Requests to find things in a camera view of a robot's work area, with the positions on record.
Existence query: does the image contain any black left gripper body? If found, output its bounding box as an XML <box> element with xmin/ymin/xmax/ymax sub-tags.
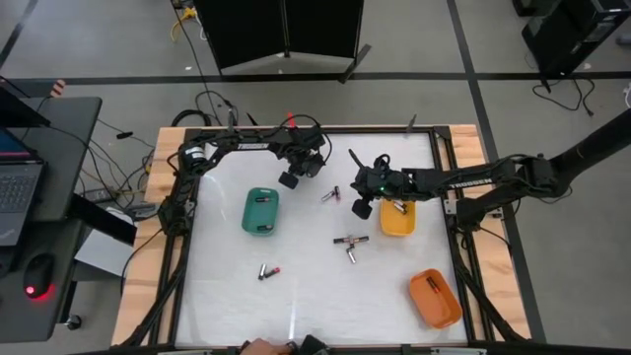
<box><xmin>290</xmin><ymin>145</ymin><xmax>326</xmax><ymax>179</ymax></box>

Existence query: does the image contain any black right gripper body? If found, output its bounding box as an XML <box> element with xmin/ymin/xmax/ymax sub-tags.
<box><xmin>350</xmin><ymin>155</ymin><xmax>403</xmax><ymax>201</ymax></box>

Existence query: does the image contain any yellow plastic bin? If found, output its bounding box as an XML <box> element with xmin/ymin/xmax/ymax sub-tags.
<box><xmin>379</xmin><ymin>196</ymin><xmax>417</xmax><ymax>238</ymax></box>

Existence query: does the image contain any teal plastic bin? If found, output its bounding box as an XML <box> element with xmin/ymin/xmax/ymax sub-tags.
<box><xmin>241</xmin><ymin>186</ymin><xmax>280</xmax><ymax>237</ymax></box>

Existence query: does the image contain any orange plastic bin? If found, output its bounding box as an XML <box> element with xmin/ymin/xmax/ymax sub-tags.
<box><xmin>408</xmin><ymin>268</ymin><xmax>463</xmax><ymax>330</ymax></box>

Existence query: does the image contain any black handheld device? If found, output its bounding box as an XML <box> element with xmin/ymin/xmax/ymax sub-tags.
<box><xmin>299</xmin><ymin>334</ymin><xmax>330</xmax><ymax>355</ymax></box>

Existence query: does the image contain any black folding partition screen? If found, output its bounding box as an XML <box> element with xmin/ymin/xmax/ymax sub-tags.
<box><xmin>193</xmin><ymin>0</ymin><xmax>373</xmax><ymax>84</ymax></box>

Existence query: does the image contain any person's hand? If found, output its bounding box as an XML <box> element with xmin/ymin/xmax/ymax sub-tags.
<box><xmin>240</xmin><ymin>337</ymin><xmax>293</xmax><ymax>355</ymax></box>

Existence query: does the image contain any black desk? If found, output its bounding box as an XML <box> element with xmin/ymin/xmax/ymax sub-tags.
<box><xmin>0</xmin><ymin>96</ymin><xmax>104</xmax><ymax>342</ymax></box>

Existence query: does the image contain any black floor stand pole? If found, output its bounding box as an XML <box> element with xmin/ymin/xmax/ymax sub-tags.
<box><xmin>541</xmin><ymin>106</ymin><xmax>631</xmax><ymax>199</ymax></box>

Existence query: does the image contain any black computer tower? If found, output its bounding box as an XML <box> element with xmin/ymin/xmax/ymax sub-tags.
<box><xmin>521</xmin><ymin>0</ymin><xmax>631</xmax><ymax>79</ymax></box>

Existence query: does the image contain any black computer mouse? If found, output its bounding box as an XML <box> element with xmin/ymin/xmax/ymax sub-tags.
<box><xmin>23</xmin><ymin>252</ymin><xmax>55</xmax><ymax>301</ymax></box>

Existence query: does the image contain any grey laptop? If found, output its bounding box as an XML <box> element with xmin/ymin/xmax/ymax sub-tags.
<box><xmin>0</xmin><ymin>128</ymin><xmax>46</xmax><ymax>248</ymax></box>

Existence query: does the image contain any dark desk monitor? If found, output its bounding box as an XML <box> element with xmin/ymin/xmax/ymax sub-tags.
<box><xmin>0</xmin><ymin>86</ymin><xmax>50</xmax><ymax>129</ymax></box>

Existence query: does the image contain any black table frame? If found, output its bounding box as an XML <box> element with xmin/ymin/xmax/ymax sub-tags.
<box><xmin>117</xmin><ymin>125</ymin><xmax>533</xmax><ymax>355</ymax></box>

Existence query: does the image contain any thick black curved hose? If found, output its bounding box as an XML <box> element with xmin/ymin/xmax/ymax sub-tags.
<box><xmin>171</xmin><ymin>108</ymin><xmax>213</xmax><ymax>128</ymax></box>

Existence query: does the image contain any black floor cable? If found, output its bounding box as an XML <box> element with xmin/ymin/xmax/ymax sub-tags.
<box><xmin>531</xmin><ymin>78</ymin><xmax>596</xmax><ymax>118</ymax></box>

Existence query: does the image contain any yellow floor cable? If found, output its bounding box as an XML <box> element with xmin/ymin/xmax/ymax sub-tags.
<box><xmin>170</xmin><ymin>7</ymin><xmax>198</xmax><ymax>41</ymax></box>

